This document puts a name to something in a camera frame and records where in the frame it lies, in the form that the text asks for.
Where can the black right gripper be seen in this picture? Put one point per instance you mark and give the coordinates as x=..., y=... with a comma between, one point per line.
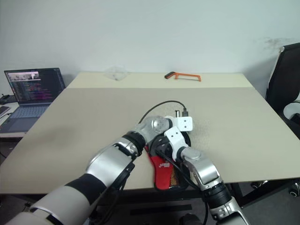
x=161, y=146

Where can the black ping pong paddle cover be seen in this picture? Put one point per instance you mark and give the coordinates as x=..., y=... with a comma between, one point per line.
x=164, y=171

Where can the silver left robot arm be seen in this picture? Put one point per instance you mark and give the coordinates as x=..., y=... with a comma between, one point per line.
x=105, y=164

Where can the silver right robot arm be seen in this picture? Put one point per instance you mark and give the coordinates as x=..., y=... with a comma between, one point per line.
x=206, y=173

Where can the orange hacksaw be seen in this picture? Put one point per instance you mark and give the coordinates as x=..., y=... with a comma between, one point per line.
x=185, y=75

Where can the clear plastic bag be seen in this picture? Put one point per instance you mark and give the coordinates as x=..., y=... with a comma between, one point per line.
x=116, y=73

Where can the black office chair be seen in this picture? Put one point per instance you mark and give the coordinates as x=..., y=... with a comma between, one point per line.
x=286, y=89

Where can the open laptop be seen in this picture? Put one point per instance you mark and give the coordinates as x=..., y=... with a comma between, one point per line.
x=35, y=86

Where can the dark smartphone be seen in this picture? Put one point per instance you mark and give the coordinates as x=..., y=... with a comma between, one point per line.
x=3, y=109

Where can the black handheld controller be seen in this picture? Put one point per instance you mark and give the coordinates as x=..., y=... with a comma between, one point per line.
x=3, y=99

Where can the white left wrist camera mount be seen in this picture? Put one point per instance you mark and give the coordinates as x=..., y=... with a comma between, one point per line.
x=185, y=123

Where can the black table frame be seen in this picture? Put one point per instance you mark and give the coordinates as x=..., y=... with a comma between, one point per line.
x=211, y=194

